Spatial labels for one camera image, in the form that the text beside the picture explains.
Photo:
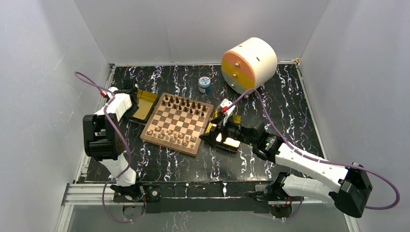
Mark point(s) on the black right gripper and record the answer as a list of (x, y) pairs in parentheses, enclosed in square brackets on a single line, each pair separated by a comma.
[(223, 128)]

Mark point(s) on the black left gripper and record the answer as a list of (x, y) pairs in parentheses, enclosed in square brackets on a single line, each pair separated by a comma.
[(130, 114)]

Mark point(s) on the white king chess piece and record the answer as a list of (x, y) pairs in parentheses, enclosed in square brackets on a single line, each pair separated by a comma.
[(172, 138)]

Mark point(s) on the white queen chess piece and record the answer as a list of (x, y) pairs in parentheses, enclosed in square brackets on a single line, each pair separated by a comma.
[(166, 136)]

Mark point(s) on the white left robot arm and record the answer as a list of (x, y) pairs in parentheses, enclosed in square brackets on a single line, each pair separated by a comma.
[(100, 130)]

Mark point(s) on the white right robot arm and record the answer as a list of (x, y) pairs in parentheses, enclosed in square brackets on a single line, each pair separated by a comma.
[(348, 188)]

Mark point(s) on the gold tin with white pieces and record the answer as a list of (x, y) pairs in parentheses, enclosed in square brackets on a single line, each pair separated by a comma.
[(146, 104)]

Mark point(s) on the wooden chess board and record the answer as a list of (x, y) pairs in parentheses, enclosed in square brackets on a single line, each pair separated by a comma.
[(191, 125)]

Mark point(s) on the row of dark chess pieces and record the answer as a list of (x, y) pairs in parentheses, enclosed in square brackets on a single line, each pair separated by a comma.
[(180, 106)]

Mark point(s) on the empty gold square tin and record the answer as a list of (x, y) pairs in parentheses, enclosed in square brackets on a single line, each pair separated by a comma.
[(220, 135)]

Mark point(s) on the small blue white jar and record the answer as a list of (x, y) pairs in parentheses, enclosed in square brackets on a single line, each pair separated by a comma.
[(204, 83)]

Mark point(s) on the round pastel drawer cabinet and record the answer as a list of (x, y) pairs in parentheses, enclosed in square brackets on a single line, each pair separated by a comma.
[(249, 64)]

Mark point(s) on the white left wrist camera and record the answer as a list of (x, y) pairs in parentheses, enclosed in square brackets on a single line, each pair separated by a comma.
[(111, 91)]

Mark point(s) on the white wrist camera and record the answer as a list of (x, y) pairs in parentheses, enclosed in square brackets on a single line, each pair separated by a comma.
[(226, 107), (111, 91)]

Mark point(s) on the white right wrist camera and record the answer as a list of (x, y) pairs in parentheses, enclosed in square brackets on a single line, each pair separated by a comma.
[(226, 107)]

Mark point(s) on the aluminium front rail frame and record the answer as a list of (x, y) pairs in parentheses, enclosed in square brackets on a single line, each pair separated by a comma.
[(216, 206)]

